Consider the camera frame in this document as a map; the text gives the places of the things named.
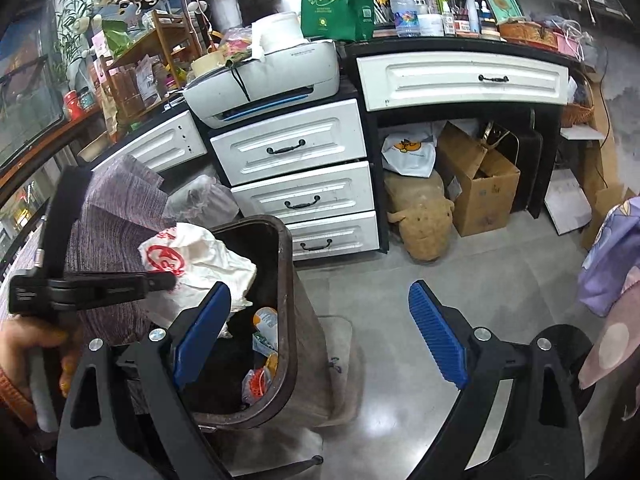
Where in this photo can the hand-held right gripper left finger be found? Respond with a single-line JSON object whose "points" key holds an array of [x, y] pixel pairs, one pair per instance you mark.
{"points": [[200, 340]]}

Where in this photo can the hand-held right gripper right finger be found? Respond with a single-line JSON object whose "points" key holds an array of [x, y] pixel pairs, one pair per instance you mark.
{"points": [[437, 335]]}

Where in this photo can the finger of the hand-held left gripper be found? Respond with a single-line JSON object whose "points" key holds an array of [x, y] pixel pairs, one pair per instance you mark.
{"points": [[100, 297], [120, 280]]}

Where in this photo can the orange white packet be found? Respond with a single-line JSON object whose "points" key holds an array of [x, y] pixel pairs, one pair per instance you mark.
{"points": [[266, 319]]}

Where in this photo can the orange foam fruit net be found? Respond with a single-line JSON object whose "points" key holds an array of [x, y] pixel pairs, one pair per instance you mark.
{"points": [[259, 382]]}

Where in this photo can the white plastic bag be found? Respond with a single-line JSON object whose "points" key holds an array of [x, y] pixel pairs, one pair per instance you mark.
{"points": [[205, 260]]}

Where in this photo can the brown trash bin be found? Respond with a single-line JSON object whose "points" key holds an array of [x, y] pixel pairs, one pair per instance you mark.
{"points": [[250, 270]]}

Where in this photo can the person's left forearm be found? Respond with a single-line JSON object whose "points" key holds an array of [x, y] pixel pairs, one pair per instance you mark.
{"points": [[12, 400]]}

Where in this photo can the person's left hand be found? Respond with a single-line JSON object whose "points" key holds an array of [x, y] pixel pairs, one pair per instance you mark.
{"points": [[20, 340]]}

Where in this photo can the purple striped tablecloth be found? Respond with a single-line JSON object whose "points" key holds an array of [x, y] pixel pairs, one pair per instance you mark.
{"points": [[115, 220]]}

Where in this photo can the grey fabric mat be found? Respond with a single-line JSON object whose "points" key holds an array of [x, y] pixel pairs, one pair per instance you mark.
{"points": [[342, 360]]}

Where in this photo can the clear plastic bag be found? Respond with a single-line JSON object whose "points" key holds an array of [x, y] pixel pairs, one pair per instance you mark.
{"points": [[205, 202]]}

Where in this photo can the brown plush toy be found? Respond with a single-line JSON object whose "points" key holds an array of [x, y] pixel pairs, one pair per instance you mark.
{"points": [[422, 220]]}

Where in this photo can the white cabinet drawer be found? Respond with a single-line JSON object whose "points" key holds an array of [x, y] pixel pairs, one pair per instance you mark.
{"points": [[300, 140], [320, 195], [345, 237]]}

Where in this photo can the pale green bowl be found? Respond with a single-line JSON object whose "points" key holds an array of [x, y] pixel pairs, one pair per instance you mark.
{"points": [[94, 147]]}

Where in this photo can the black stool base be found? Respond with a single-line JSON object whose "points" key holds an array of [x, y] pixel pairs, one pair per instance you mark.
{"points": [[575, 340]]}

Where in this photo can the white panel cabinet front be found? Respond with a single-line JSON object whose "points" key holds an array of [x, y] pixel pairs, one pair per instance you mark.
{"points": [[165, 142]]}

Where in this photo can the wooden ledge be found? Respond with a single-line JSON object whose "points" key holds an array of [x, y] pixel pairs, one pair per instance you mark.
{"points": [[55, 142]]}

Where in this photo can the black chair leg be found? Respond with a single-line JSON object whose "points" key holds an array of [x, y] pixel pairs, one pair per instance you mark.
{"points": [[305, 466]]}

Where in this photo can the kraft paper bag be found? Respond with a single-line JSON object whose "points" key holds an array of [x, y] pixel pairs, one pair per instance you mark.
{"points": [[111, 112]]}

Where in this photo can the red tin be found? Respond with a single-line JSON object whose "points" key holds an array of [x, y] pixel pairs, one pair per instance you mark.
{"points": [[73, 106]]}

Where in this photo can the pink dotted cloth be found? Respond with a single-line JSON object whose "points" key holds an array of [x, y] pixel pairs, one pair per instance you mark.
{"points": [[617, 350]]}

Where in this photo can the white bag orange print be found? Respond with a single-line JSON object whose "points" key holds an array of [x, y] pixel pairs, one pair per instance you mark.
{"points": [[407, 155]]}

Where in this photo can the glass jar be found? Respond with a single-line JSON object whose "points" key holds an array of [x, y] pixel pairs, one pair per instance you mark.
{"points": [[86, 99]]}

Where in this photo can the white flat box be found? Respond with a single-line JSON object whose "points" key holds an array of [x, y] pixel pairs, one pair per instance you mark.
{"points": [[567, 202]]}

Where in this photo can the glass terrarium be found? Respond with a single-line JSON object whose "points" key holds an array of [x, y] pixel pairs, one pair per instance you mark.
{"points": [[25, 105]]}

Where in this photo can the black case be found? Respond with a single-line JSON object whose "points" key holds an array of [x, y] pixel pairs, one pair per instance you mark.
{"points": [[527, 170]]}

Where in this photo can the purple printed cloth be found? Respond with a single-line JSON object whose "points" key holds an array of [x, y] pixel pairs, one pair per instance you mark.
{"points": [[610, 260]]}

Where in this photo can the flat cardboard box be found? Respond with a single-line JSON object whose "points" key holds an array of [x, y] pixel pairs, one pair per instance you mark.
{"points": [[607, 210]]}

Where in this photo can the wooden shelf rack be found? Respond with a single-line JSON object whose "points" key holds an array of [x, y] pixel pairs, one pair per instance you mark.
{"points": [[150, 55]]}

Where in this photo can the bamboo plant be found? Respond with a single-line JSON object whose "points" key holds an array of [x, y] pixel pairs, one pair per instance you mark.
{"points": [[72, 40]]}

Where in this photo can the wide white desk drawer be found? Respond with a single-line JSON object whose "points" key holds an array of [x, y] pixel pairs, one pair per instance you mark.
{"points": [[450, 80]]}

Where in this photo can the white printer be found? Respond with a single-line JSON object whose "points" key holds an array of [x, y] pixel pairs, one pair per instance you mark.
{"points": [[280, 77]]}

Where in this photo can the wicker basket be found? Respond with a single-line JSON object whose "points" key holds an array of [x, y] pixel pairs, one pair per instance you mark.
{"points": [[577, 115]]}

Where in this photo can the pink plastic bag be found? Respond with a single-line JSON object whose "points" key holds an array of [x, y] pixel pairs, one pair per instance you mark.
{"points": [[237, 42]]}

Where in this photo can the black desk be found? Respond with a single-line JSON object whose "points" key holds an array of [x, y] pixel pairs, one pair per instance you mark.
{"points": [[450, 45]]}

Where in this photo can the toilet paper roll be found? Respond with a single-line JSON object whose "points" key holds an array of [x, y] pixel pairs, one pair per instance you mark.
{"points": [[277, 32]]}

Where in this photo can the carved wooden box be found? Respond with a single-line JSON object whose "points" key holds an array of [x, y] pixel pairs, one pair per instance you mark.
{"points": [[529, 36]]}

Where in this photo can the group of cosmetic bottles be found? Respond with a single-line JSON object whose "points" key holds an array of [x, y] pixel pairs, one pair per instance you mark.
{"points": [[457, 15]]}

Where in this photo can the water bottle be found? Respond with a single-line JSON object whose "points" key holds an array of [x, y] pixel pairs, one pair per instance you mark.
{"points": [[405, 10]]}

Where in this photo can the teal framed picture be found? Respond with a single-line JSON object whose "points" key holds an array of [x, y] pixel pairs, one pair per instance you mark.
{"points": [[501, 5]]}

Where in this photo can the green shopping bag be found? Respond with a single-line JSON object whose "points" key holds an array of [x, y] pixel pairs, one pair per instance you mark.
{"points": [[335, 0]]}

